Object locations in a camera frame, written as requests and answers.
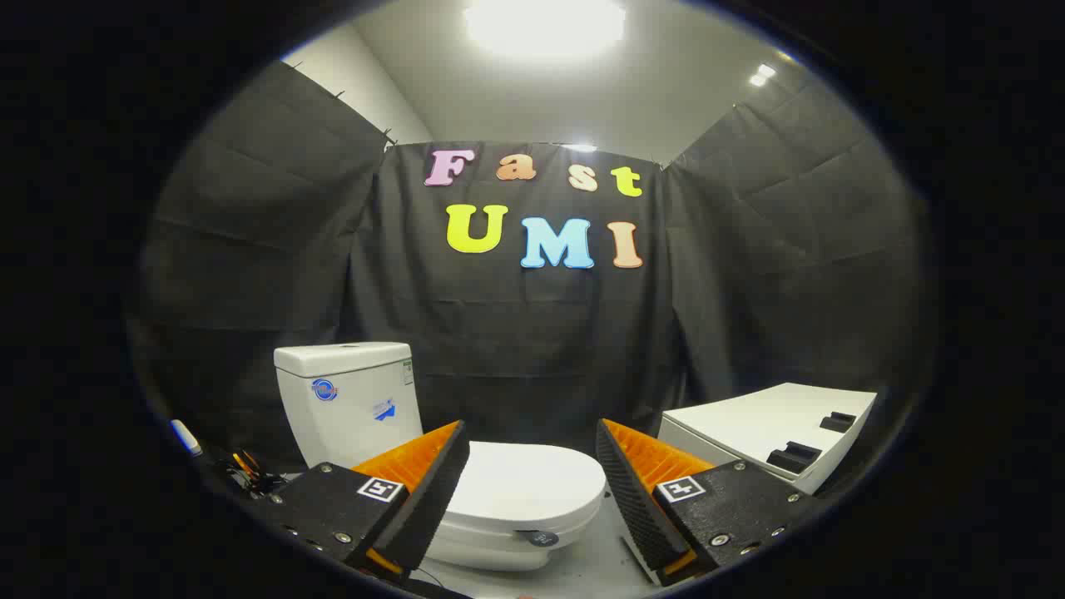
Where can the white cabinet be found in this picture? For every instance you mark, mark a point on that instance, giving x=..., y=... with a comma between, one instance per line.
x=749, y=416

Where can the white toilet lid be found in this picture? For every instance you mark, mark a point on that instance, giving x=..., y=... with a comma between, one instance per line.
x=541, y=482

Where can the black backdrop cloth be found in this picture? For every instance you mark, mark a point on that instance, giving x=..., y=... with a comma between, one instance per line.
x=516, y=333

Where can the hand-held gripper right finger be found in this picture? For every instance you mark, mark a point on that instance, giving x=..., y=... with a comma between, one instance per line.
x=636, y=499

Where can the large ceiling light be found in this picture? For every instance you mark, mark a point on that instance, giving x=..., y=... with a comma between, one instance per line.
x=545, y=25

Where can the white toilet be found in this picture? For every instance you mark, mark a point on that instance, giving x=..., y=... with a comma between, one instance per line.
x=349, y=399

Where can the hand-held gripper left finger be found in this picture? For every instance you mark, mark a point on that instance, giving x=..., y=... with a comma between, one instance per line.
x=433, y=499

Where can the small ceiling light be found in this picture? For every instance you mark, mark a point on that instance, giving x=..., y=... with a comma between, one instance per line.
x=761, y=75

